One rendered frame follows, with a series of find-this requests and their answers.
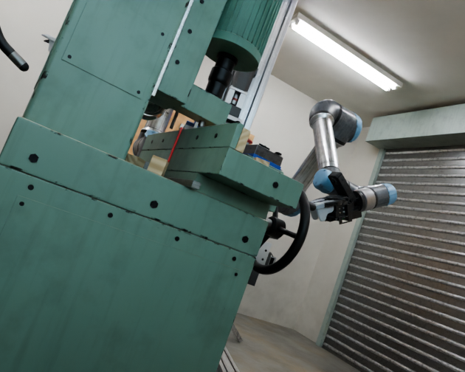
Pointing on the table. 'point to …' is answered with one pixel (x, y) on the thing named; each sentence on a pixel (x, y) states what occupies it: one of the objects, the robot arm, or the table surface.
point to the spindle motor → (244, 31)
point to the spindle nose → (221, 74)
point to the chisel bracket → (204, 108)
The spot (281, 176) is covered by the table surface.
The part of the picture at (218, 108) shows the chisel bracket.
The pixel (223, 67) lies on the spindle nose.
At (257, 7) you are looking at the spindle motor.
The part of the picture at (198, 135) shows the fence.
